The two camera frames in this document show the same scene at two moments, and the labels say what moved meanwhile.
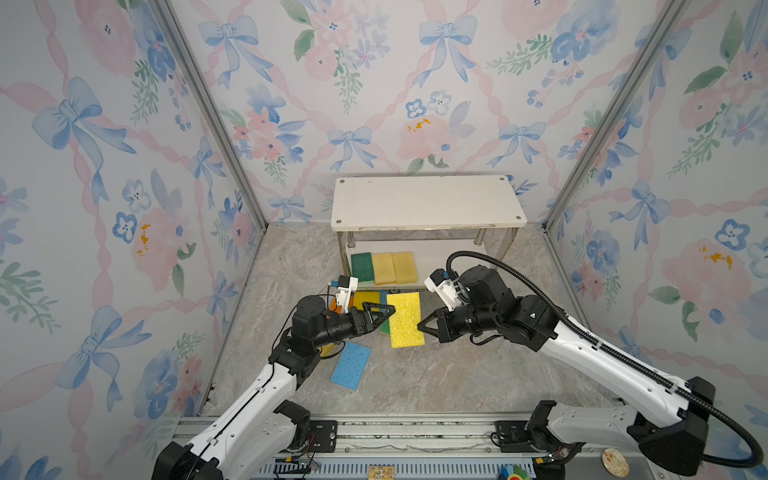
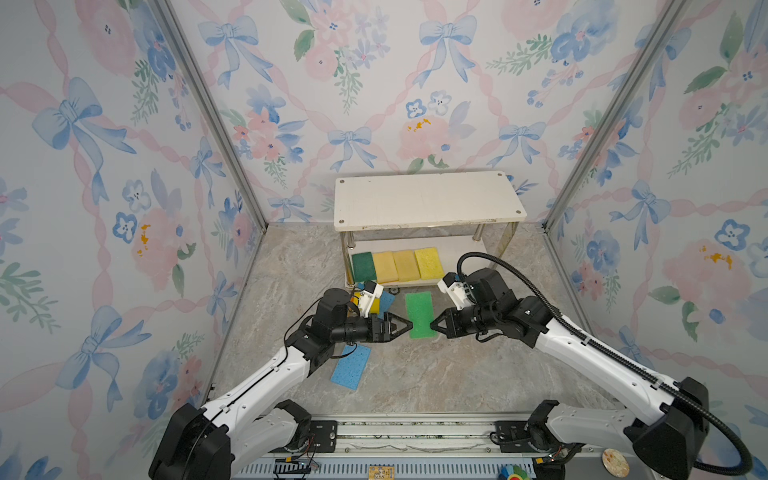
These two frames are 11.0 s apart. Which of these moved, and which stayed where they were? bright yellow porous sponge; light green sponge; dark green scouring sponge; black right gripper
Moved: bright yellow porous sponge; light green sponge
Stayed: black right gripper; dark green scouring sponge
